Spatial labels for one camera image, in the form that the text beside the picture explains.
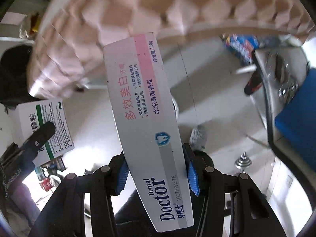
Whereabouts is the white green medicine box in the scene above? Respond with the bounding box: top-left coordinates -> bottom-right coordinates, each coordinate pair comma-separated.
14,98 -> 74,166

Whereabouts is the white Doctor toothpaste box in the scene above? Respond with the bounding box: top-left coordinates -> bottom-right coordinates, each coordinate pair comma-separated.
103,33 -> 194,232

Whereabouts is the small metal dumbbell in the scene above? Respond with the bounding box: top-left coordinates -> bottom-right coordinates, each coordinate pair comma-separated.
235,152 -> 252,171

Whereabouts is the grey right fluffy slipper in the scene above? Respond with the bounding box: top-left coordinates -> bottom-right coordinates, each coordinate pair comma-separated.
189,125 -> 208,151

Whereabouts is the blue cushion pad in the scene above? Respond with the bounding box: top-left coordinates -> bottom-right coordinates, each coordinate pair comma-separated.
275,68 -> 316,170

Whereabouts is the pink brown checkered tablecloth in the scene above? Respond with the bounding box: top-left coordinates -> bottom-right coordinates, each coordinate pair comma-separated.
27,0 -> 315,99

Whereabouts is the black red slipper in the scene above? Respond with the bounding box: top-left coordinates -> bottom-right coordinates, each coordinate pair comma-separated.
244,71 -> 262,96

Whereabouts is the blue colourful toy box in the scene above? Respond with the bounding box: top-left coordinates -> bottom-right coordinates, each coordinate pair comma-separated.
223,34 -> 261,66

